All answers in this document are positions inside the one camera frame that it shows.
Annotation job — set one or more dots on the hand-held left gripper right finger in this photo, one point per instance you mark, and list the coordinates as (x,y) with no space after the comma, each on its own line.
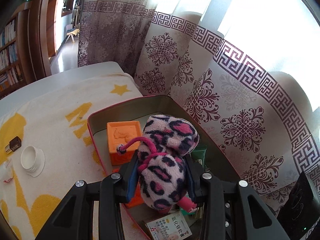
(192,187)

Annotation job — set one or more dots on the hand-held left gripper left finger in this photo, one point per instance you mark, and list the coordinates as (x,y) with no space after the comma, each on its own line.
(131,183)

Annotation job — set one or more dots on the dark green cream tube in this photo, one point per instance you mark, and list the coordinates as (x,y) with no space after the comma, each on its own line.
(200,156)

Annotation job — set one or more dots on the leopard print plush pouch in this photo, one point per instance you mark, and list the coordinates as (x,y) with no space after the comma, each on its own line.
(165,160)

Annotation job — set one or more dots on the yellow green medicine box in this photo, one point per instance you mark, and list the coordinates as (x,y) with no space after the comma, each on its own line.
(167,226)

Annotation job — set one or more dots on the light orange embossed soft cube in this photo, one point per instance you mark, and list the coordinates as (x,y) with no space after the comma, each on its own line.
(120,137)

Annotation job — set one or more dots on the pink biscuit tin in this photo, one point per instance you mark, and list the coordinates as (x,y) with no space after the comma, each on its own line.
(100,130)

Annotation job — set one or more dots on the white yellow printed blanket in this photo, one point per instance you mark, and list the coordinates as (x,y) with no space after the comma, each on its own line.
(55,130)

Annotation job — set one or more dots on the purple patterned curtain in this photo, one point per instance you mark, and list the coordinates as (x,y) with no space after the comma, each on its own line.
(225,92)

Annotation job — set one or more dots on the white plastic lid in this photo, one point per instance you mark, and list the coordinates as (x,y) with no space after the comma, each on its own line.
(32,160)

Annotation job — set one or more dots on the gold black lipstick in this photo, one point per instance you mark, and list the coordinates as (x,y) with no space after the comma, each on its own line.
(13,145)

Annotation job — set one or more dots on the white table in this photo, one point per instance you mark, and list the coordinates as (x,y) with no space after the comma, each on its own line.
(75,72)

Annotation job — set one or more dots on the white bandage roll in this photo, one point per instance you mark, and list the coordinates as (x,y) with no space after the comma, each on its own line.
(5,173)

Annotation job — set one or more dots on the small wooden stool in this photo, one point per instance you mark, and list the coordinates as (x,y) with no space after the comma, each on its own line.
(73,35)

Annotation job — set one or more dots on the wooden bookshelf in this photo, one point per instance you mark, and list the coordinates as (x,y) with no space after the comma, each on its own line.
(8,55)

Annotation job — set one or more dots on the wooden door frame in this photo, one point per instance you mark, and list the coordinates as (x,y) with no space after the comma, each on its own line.
(42,30)

